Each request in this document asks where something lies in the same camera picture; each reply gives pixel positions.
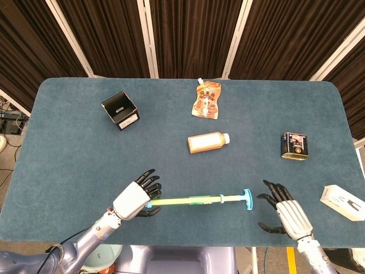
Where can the brown curtain screen panel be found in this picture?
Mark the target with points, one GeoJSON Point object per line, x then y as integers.
{"type": "Point", "coordinates": [356, 100]}
{"type": "Point", "coordinates": [285, 37]}
{"type": "Point", "coordinates": [194, 37]}
{"type": "Point", "coordinates": [108, 37]}
{"type": "Point", "coordinates": [17, 57]}

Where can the black rectangular tin can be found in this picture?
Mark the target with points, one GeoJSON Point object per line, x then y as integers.
{"type": "Point", "coordinates": [295, 145]}

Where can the pale green plastic bucket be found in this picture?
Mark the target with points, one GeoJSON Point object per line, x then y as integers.
{"type": "Point", "coordinates": [111, 254]}

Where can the orange spout pouch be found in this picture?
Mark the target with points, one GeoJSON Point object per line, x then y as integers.
{"type": "Point", "coordinates": [206, 100]}

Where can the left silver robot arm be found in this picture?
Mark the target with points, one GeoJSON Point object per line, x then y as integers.
{"type": "Point", "coordinates": [85, 242]}

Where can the cream ceramic plate edge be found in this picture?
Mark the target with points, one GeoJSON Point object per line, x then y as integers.
{"type": "Point", "coordinates": [2, 144]}

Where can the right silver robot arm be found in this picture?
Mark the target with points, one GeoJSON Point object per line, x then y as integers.
{"type": "Point", "coordinates": [313, 257]}

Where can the black floor device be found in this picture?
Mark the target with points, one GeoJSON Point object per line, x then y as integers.
{"type": "Point", "coordinates": [12, 127]}

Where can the blue felt table mat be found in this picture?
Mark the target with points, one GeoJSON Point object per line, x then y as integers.
{"type": "Point", "coordinates": [71, 171]}

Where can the orange bottle white cap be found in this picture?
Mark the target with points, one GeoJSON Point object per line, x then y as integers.
{"type": "Point", "coordinates": [205, 142]}

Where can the white carton box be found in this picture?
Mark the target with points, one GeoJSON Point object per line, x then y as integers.
{"type": "Point", "coordinates": [342, 202]}

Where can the white table leg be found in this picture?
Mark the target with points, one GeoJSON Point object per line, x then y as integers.
{"type": "Point", "coordinates": [254, 262]}

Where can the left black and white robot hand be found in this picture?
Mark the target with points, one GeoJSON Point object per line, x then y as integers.
{"type": "Point", "coordinates": [131, 199]}

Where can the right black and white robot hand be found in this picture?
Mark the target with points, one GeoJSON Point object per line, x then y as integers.
{"type": "Point", "coordinates": [293, 219]}

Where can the grey-purple robot base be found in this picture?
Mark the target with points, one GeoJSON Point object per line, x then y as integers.
{"type": "Point", "coordinates": [176, 259]}

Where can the black open cardboard box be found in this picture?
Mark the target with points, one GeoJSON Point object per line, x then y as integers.
{"type": "Point", "coordinates": [125, 121]}

